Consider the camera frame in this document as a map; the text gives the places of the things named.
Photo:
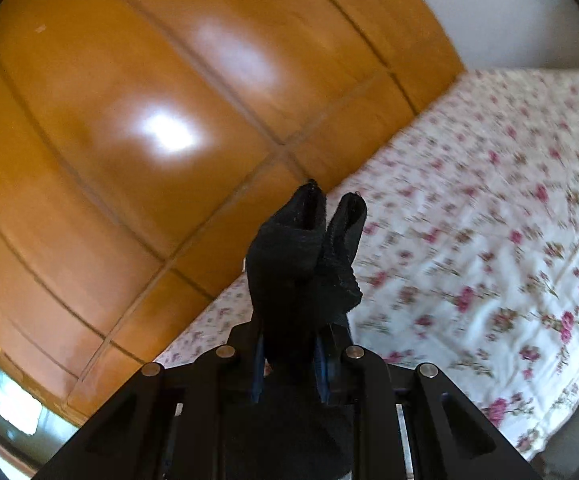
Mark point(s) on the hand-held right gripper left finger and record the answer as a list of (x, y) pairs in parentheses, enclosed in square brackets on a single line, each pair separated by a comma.
[(204, 400)]

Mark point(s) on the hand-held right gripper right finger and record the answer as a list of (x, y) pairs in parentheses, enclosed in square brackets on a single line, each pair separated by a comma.
[(409, 410)]

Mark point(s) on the black embroidered pants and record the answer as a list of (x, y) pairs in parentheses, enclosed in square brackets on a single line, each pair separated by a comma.
[(282, 260)]

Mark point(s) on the floral bed sheet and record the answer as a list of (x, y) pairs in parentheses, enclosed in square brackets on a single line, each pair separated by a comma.
[(469, 220)]

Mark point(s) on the glass window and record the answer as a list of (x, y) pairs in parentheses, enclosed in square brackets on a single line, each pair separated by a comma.
[(4, 395)]

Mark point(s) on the wooden wardrobe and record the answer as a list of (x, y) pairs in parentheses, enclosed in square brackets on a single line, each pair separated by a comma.
[(144, 110)]

